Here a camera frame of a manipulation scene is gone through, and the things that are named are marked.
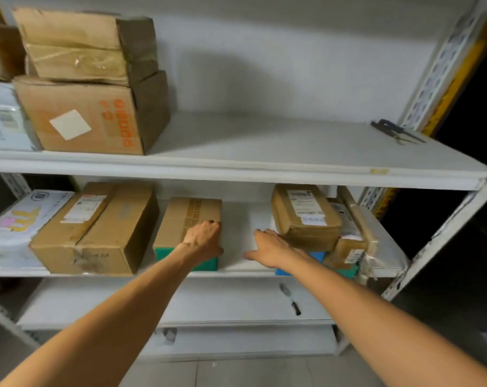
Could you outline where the small long brown box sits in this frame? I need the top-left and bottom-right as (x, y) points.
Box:
(323, 199), (369, 270)

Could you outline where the white printed carton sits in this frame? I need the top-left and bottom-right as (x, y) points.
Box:
(0, 190), (75, 270)

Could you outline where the person's left forearm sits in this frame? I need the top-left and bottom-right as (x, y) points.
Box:
(0, 245), (204, 387)

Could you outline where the squat cardboard box white label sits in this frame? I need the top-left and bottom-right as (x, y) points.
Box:
(271, 184), (344, 253)

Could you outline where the person's right hand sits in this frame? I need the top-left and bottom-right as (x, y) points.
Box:
(244, 229), (308, 270)

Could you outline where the large box orange print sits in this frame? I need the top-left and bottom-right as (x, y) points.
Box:
(13, 70), (171, 156)

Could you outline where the large dusty cardboard box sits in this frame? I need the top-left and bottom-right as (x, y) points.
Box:
(11, 8), (160, 87)

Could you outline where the small blue box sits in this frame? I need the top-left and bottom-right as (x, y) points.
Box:
(275, 250), (327, 277)

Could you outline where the slim dark tool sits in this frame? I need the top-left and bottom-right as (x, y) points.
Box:
(278, 282), (302, 317)

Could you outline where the wide low cardboard box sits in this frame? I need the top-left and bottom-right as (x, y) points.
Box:
(28, 182), (160, 276)

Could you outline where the person's left hand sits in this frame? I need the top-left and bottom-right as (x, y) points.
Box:
(175, 220), (225, 264)

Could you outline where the paper-wrapped taped parcel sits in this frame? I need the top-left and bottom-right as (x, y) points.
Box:
(336, 185), (379, 285)

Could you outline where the white metal shelf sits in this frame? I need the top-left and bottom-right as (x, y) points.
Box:
(0, 0), (487, 359)

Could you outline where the person's right forearm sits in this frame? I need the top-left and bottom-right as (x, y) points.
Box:
(287, 253), (487, 387)

